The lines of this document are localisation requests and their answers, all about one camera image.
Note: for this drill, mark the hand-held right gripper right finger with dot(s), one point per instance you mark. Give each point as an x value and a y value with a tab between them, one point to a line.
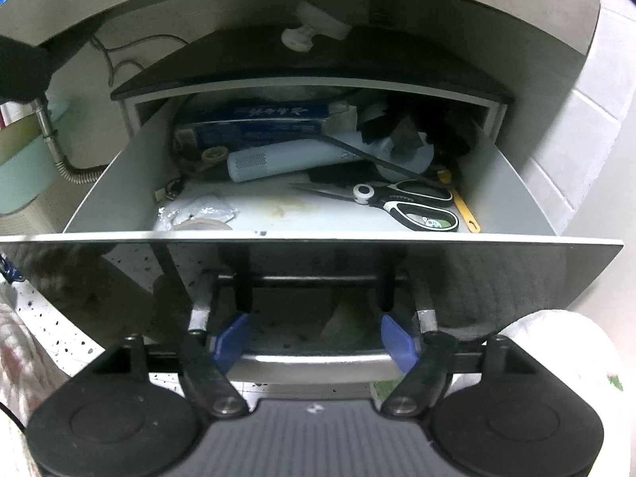
397	343

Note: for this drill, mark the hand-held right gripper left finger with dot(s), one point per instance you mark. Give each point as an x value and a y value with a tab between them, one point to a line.
231	340

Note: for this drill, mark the black glossy drawer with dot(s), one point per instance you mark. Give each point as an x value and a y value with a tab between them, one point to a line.
497	278

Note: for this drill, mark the black drawer cabinet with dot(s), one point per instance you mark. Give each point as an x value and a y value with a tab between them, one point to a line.
298	67

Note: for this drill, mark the teal plastic basin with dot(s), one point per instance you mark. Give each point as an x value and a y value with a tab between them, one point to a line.
25	184

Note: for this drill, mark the crumpled clear plastic bag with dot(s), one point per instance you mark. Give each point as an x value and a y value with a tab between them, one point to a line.
198	210

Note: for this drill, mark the black white scissors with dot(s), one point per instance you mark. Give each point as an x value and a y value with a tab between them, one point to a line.
397	203

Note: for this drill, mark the cream perforated basket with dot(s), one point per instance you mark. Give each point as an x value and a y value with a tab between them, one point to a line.
25	222

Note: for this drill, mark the small brown roll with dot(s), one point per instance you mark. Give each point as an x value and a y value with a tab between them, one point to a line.
214	155

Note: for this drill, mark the light blue cylindrical device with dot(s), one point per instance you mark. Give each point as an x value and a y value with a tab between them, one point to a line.
298	159

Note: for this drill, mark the thin black rod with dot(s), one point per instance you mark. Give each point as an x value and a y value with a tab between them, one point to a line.
357	151

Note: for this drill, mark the blue cardboard box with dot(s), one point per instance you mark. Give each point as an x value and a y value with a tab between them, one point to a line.
258	124

